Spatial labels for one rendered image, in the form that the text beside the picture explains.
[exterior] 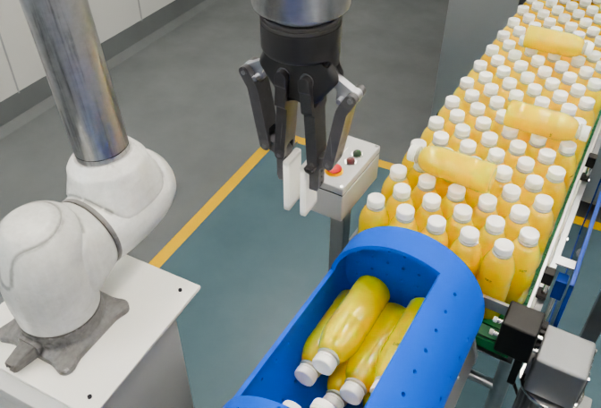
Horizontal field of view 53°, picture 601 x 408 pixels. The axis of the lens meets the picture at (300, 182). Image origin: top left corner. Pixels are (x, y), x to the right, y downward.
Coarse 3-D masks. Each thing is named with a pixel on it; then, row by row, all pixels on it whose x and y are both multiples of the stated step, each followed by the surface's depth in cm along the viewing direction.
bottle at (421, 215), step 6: (420, 210) 135; (426, 210) 135; (432, 210) 133; (438, 210) 135; (414, 216) 137; (420, 216) 135; (426, 216) 134; (420, 222) 135; (426, 222) 134; (420, 228) 136
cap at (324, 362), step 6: (318, 354) 99; (324, 354) 99; (330, 354) 99; (312, 360) 100; (318, 360) 98; (324, 360) 98; (330, 360) 98; (318, 366) 99; (324, 366) 99; (330, 366) 98; (324, 372) 100; (330, 372) 99
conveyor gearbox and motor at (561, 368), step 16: (544, 336) 134; (560, 336) 133; (576, 336) 133; (544, 352) 130; (560, 352) 130; (576, 352) 130; (592, 352) 130; (528, 368) 134; (544, 368) 129; (560, 368) 127; (576, 368) 127; (528, 384) 135; (544, 384) 132; (560, 384) 129; (576, 384) 127; (528, 400) 140; (544, 400) 135; (560, 400) 132; (576, 400) 130
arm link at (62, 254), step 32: (0, 224) 101; (32, 224) 100; (64, 224) 102; (96, 224) 108; (0, 256) 99; (32, 256) 98; (64, 256) 101; (96, 256) 107; (0, 288) 103; (32, 288) 100; (64, 288) 103; (96, 288) 110; (32, 320) 105; (64, 320) 107
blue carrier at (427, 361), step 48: (384, 240) 105; (432, 240) 104; (336, 288) 118; (432, 288) 97; (480, 288) 105; (288, 336) 104; (432, 336) 92; (288, 384) 106; (384, 384) 84; (432, 384) 90
